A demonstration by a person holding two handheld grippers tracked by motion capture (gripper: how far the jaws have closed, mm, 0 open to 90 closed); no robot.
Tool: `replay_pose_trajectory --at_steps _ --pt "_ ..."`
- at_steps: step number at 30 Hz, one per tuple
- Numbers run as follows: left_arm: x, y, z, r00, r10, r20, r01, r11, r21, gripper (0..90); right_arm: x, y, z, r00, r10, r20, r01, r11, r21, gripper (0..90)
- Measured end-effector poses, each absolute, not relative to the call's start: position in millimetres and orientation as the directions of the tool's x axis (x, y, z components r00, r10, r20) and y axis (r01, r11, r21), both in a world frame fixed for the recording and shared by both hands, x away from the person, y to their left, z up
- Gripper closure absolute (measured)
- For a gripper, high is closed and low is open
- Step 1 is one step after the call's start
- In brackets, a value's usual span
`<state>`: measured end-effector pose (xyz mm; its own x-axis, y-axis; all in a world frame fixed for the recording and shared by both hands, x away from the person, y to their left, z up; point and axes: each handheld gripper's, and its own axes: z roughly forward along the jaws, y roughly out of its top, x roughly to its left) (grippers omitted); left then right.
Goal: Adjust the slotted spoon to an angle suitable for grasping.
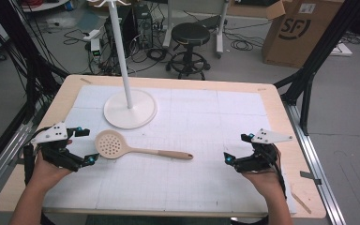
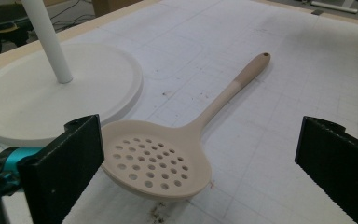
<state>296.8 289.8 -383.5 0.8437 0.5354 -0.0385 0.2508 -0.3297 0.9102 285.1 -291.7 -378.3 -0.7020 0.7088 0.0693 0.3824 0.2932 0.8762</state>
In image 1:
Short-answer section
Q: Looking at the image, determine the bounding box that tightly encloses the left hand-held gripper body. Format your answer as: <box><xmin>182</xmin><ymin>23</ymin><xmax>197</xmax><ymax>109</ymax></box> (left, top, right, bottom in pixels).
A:
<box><xmin>30</xmin><ymin>121</ymin><xmax>86</xmax><ymax>173</ymax></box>

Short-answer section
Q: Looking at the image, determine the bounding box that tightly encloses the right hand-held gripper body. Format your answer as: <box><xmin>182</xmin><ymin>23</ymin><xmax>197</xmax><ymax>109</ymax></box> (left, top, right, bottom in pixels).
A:
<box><xmin>233</xmin><ymin>127</ymin><xmax>293</xmax><ymax>173</ymax></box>

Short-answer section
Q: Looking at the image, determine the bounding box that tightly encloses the beige slotted skimmer spoon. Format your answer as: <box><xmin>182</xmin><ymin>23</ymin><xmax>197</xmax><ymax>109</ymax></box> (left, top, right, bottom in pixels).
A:
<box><xmin>94</xmin><ymin>128</ymin><xmax>194</xmax><ymax>161</ymax></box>

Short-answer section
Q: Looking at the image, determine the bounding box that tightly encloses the person's right hand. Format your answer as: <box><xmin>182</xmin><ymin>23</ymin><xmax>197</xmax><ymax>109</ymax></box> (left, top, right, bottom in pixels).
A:
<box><xmin>241</xmin><ymin>146</ymin><xmax>284</xmax><ymax>199</ymax></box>

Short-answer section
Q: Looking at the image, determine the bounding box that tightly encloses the person's left hand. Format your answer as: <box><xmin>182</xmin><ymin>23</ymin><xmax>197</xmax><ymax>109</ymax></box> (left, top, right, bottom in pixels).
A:
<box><xmin>29</xmin><ymin>139</ymin><xmax>75</xmax><ymax>192</ymax></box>

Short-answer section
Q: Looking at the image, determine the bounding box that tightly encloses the grey tape piece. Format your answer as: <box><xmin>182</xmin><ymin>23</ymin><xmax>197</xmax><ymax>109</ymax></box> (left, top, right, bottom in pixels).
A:
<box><xmin>299</xmin><ymin>170</ymin><xmax>323</xmax><ymax>186</ymax></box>

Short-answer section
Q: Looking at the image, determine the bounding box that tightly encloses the white hook stand round base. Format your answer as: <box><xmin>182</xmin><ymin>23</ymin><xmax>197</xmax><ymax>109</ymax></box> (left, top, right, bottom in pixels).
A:
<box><xmin>86</xmin><ymin>0</ymin><xmax>158</xmax><ymax>130</ymax></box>

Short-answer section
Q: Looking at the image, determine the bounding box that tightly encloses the white gridded table mat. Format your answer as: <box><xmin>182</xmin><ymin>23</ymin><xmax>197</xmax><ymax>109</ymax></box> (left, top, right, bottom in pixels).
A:
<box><xmin>42</xmin><ymin>84</ymin><xmax>297</xmax><ymax>216</ymax></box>

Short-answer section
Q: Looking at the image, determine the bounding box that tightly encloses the thin wooden stick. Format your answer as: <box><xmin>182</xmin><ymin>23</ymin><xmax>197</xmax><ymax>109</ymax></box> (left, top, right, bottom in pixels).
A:
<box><xmin>291</xmin><ymin>191</ymin><xmax>312</xmax><ymax>216</ymax></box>

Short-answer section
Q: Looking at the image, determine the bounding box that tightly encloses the small device green display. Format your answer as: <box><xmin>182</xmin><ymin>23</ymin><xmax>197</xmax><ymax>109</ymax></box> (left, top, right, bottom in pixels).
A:
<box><xmin>90</xmin><ymin>38</ymin><xmax>103</xmax><ymax>63</ymax></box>

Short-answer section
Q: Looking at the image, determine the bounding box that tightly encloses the person's dark clothing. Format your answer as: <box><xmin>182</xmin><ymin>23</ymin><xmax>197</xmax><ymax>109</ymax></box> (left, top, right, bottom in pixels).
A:
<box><xmin>84</xmin><ymin>215</ymin><xmax>233</xmax><ymax>225</ymax></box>

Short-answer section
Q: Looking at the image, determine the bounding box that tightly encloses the white power strip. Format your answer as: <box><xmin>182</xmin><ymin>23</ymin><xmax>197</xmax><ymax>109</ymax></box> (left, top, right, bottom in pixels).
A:
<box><xmin>82</xmin><ymin>29</ymin><xmax>101</xmax><ymax>42</ymax></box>

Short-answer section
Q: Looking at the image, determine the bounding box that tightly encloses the brown cardboard box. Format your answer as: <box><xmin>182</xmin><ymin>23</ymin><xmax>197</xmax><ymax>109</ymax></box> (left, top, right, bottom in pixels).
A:
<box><xmin>261</xmin><ymin>0</ymin><xmax>347</xmax><ymax>69</ymax></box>

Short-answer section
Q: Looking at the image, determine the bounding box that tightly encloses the black round stool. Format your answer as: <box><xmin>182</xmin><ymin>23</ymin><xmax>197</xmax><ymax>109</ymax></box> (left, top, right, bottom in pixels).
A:
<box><xmin>166</xmin><ymin>22</ymin><xmax>212</xmax><ymax>81</ymax></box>

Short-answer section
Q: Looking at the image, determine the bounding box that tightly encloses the black computer tower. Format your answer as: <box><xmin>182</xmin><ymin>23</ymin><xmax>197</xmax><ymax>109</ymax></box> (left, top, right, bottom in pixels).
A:
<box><xmin>133</xmin><ymin>4</ymin><xmax>155</xmax><ymax>50</ymax></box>

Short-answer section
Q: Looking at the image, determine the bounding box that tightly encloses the flat white floor board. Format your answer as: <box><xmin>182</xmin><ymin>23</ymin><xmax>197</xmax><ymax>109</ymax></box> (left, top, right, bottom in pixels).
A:
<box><xmin>328</xmin><ymin>42</ymin><xmax>353</xmax><ymax>58</ymax></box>

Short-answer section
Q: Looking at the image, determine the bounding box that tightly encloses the aluminium rail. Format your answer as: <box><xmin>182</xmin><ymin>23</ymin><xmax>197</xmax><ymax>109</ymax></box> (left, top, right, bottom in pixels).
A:
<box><xmin>282</xmin><ymin>102</ymin><xmax>347</xmax><ymax>225</ymax></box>
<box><xmin>0</xmin><ymin>102</ymin><xmax>45</xmax><ymax>204</ymax></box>

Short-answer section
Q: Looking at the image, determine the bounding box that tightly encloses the black metal frame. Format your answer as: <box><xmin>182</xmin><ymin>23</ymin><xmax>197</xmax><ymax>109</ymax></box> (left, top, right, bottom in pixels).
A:
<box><xmin>274</xmin><ymin>0</ymin><xmax>360</xmax><ymax>136</ymax></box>
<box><xmin>0</xmin><ymin>0</ymin><xmax>70</xmax><ymax>180</ymax></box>

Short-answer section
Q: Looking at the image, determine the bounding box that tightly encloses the coiled black floor cable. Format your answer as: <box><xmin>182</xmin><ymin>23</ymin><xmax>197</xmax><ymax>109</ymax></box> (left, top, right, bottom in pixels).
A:
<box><xmin>230</xmin><ymin>37</ymin><xmax>255</xmax><ymax>52</ymax></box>
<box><xmin>145</xmin><ymin>47</ymin><xmax>167</xmax><ymax>63</ymax></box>

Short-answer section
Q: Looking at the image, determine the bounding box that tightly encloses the white rolling stand frame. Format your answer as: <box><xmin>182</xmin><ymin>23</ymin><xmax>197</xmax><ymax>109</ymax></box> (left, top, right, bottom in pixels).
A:
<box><xmin>163</xmin><ymin>0</ymin><xmax>230</xmax><ymax>59</ymax></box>

